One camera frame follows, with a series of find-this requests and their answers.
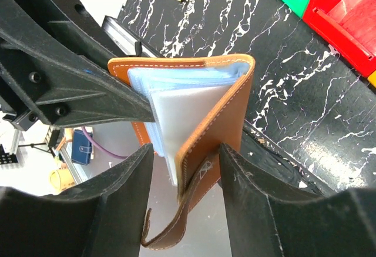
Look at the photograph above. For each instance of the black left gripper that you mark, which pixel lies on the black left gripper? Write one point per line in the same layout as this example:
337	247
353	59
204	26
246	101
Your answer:
43	80

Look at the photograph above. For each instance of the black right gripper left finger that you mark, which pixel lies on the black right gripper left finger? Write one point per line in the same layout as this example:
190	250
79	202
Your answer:
103	216

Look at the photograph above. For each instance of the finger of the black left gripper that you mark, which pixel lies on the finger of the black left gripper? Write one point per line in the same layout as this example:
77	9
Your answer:
71	24

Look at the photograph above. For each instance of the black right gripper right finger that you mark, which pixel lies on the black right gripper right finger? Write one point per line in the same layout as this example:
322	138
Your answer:
268	217

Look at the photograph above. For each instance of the brown leather card holder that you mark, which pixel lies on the brown leather card holder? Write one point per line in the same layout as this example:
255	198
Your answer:
197	104

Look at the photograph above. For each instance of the yellow cup on floor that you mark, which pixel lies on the yellow cup on floor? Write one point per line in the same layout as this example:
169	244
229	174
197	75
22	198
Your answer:
61	180

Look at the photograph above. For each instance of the blue wallet on floor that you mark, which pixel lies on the blue wallet on floor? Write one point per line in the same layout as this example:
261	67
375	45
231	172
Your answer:
81	148

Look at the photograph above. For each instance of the yellow plastic bin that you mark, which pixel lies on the yellow plastic bin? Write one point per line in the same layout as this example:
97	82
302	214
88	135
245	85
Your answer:
372	79

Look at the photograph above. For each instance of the red plastic bin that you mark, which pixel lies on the red plastic bin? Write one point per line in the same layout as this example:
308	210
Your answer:
347	25

